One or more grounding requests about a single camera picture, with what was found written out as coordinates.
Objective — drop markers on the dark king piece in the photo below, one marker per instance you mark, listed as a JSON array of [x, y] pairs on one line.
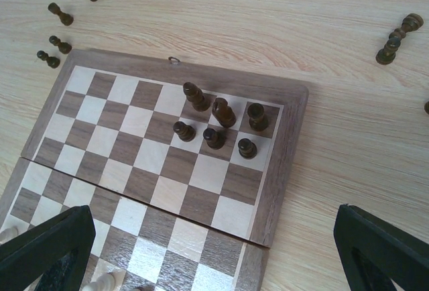
[[410, 23]]

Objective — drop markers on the light chess pieces row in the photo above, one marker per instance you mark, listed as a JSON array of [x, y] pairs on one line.
[[20, 257]]

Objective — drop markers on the dark bishop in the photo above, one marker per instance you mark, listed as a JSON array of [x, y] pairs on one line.
[[223, 113], [196, 97]]

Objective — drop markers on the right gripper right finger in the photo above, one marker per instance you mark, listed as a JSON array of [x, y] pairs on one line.
[[376, 255]]

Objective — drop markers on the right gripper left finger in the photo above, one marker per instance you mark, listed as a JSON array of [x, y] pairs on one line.
[[43, 254]]

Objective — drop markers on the dark pawn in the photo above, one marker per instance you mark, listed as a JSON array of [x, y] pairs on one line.
[[185, 132], [214, 139], [51, 61], [247, 149], [63, 47], [66, 19]]

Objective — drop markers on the wooden chess board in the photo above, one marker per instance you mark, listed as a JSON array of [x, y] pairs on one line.
[[167, 214]]

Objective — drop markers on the dark knight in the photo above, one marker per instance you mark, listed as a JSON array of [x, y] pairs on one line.
[[426, 107]]

